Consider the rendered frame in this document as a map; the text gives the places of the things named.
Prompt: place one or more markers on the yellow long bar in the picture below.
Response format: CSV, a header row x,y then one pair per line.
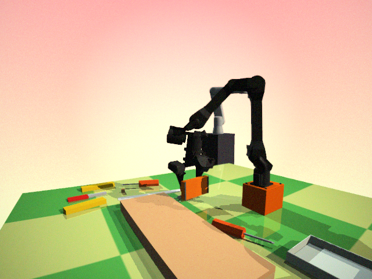
x,y
97,186
84,205

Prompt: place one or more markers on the orange-handled awl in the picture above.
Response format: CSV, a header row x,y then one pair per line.
x,y
146,183
234,230

